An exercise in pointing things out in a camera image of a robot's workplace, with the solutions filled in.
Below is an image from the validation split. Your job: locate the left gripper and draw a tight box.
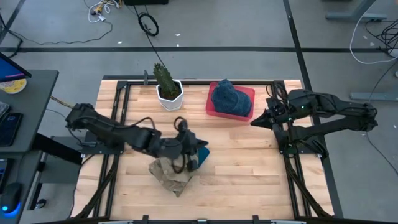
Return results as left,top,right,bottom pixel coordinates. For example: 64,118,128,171
177,130,209,162

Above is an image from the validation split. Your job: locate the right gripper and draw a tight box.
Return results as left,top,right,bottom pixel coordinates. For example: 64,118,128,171
250,98,301,131

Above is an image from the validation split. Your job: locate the blue denim hat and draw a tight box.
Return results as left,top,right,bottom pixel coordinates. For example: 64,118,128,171
210,78,253,118

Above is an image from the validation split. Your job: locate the tan cotton hat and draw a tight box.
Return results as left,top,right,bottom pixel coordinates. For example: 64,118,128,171
148,156,200,198

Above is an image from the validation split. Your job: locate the blue plastic bin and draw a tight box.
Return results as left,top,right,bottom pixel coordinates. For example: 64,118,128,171
195,146,211,167

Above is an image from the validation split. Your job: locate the red plastic tray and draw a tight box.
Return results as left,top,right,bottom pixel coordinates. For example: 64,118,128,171
205,81,256,122

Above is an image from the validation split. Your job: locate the white hexagonal plant pot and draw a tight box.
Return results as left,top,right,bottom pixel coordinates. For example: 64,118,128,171
155,79,185,111

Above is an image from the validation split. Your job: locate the green cactus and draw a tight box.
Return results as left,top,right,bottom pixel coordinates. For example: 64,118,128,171
152,62,180,100

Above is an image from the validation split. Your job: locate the grey desk foot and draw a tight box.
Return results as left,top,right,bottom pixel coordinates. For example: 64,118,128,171
349,91,398,102
325,0,388,22

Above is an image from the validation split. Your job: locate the black desk base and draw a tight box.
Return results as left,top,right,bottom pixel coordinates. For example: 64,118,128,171
26,133,83,212

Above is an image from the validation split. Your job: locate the black box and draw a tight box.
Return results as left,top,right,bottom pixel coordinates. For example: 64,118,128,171
123,0,169,6

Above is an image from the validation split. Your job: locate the dark grey desk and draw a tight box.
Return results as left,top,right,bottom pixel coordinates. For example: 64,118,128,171
0,70,60,153

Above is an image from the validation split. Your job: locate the black phone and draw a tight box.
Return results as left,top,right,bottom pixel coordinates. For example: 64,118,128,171
0,112,24,147

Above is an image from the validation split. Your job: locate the yellow bowl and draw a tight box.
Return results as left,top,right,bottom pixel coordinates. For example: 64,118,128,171
0,78,28,95

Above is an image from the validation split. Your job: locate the black mouse with blue light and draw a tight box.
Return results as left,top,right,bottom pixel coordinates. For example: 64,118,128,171
0,182,23,215

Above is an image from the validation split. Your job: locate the computer monitor with blue screen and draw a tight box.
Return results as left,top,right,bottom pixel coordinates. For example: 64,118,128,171
0,51,32,83

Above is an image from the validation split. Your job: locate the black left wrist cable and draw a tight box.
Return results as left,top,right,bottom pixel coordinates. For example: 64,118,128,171
172,116,189,174

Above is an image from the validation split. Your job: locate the black aluminium table frame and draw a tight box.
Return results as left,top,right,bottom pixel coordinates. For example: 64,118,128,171
73,70,345,224

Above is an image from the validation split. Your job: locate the white floor cable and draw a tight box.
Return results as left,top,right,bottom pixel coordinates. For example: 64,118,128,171
349,0,398,65

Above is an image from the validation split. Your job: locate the coiled black cable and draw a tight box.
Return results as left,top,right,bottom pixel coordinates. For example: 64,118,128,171
137,12,160,37

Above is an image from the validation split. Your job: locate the black cable bundle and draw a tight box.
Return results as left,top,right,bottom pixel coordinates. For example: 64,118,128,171
365,18,398,57

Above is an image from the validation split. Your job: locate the white cable bundle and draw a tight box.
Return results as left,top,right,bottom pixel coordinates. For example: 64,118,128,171
88,0,121,24

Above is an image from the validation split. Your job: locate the long black floor cable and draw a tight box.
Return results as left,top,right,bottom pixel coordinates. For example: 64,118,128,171
6,20,113,46

